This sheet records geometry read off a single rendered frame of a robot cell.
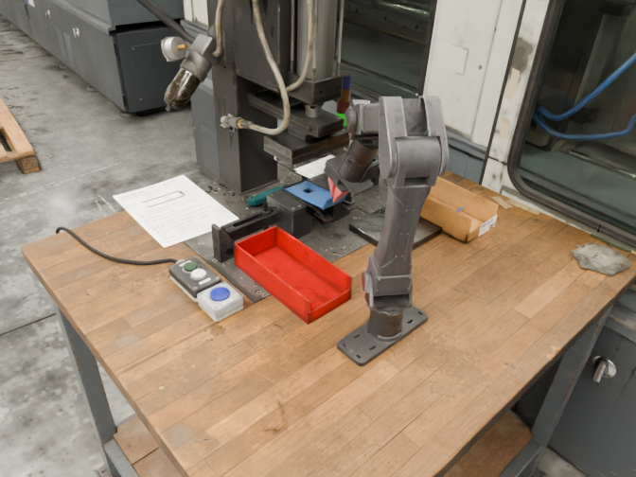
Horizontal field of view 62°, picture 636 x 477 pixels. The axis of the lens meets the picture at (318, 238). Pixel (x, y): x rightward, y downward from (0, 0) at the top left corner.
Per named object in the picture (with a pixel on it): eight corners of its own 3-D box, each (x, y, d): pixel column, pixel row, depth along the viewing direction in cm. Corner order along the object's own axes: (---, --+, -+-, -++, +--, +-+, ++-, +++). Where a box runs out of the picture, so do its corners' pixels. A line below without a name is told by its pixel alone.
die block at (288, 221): (291, 241, 127) (292, 215, 123) (266, 223, 133) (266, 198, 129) (350, 214, 139) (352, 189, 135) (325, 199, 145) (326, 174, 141)
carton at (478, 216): (465, 246, 130) (471, 220, 126) (388, 205, 145) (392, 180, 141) (493, 229, 137) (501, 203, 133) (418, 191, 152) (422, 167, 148)
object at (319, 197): (326, 211, 121) (326, 200, 120) (285, 190, 131) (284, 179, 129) (348, 202, 125) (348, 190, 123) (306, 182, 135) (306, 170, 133)
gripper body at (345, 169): (344, 158, 120) (356, 134, 115) (371, 190, 117) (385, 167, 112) (322, 166, 117) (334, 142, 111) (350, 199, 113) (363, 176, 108)
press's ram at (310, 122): (294, 179, 117) (296, 40, 100) (227, 140, 132) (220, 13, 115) (351, 157, 127) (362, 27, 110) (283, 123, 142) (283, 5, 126)
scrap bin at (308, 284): (308, 325, 104) (309, 302, 101) (235, 265, 119) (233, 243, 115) (350, 299, 111) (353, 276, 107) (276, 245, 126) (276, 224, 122)
